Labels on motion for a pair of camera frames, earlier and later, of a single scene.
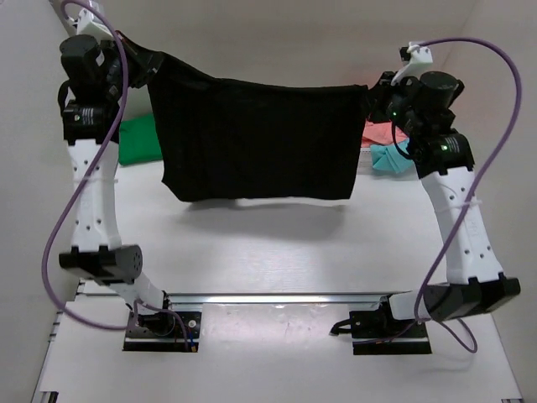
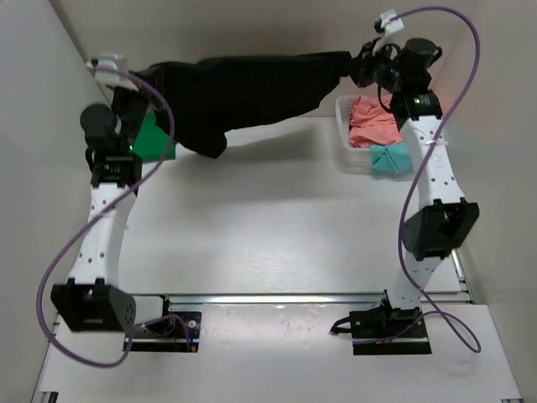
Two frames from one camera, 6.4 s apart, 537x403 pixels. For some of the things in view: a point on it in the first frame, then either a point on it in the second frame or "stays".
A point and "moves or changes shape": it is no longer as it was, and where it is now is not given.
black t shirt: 228,139 moves or changes shape
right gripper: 378,96 → 367,55
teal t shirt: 390,158 stays
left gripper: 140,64 → 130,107
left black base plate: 164,331 stays
